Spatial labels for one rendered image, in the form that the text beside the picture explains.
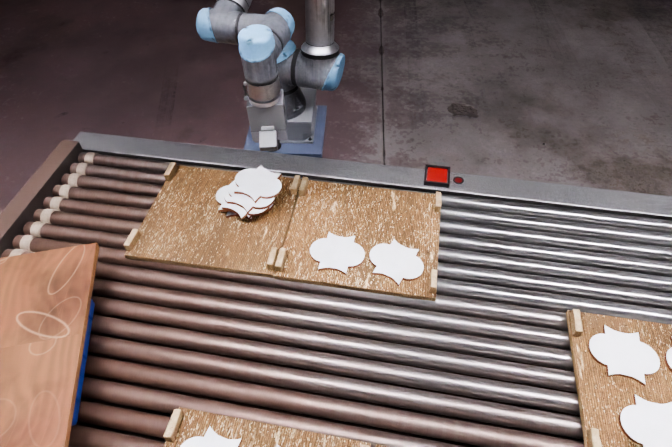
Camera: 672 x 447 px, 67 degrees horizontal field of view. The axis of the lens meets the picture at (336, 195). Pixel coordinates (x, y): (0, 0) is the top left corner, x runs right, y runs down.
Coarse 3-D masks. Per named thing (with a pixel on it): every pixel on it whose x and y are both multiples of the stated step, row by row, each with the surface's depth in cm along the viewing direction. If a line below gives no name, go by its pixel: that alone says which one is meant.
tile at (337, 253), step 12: (324, 240) 135; (336, 240) 135; (348, 240) 134; (312, 252) 132; (324, 252) 132; (336, 252) 132; (348, 252) 132; (360, 252) 132; (324, 264) 129; (336, 264) 129; (348, 264) 129; (360, 264) 130
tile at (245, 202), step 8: (232, 184) 144; (232, 192) 142; (232, 200) 139; (240, 200) 139; (248, 200) 139; (264, 200) 139; (272, 200) 139; (248, 208) 137; (256, 208) 138; (264, 208) 138
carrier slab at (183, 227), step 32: (160, 192) 149; (192, 192) 149; (288, 192) 148; (160, 224) 141; (192, 224) 141; (224, 224) 141; (256, 224) 140; (288, 224) 140; (128, 256) 134; (160, 256) 133; (192, 256) 133; (224, 256) 133; (256, 256) 133
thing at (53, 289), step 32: (32, 256) 121; (64, 256) 121; (96, 256) 122; (0, 288) 115; (32, 288) 115; (64, 288) 115; (0, 320) 110; (32, 320) 110; (64, 320) 109; (0, 352) 105; (32, 352) 104; (64, 352) 104; (0, 384) 100; (32, 384) 100; (64, 384) 100; (0, 416) 96; (32, 416) 96; (64, 416) 95
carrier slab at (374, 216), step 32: (320, 192) 148; (352, 192) 148; (384, 192) 148; (416, 192) 147; (320, 224) 140; (352, 224) 140; (384, 224) 139; (416, 224) 139; (288, 256) 133; (352, 288) 127; (384, 288) 125; (416, 288) 125
